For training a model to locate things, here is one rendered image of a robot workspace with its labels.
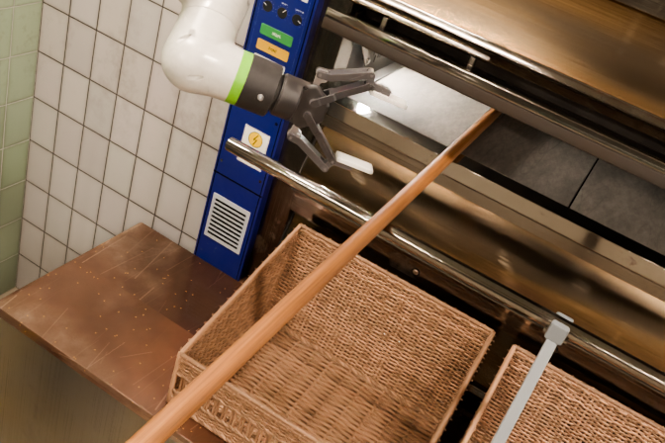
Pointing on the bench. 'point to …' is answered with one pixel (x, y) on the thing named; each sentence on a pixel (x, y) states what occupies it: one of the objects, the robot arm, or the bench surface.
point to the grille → (227, 222)
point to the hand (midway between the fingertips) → (383, 135)
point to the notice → (254, 141)
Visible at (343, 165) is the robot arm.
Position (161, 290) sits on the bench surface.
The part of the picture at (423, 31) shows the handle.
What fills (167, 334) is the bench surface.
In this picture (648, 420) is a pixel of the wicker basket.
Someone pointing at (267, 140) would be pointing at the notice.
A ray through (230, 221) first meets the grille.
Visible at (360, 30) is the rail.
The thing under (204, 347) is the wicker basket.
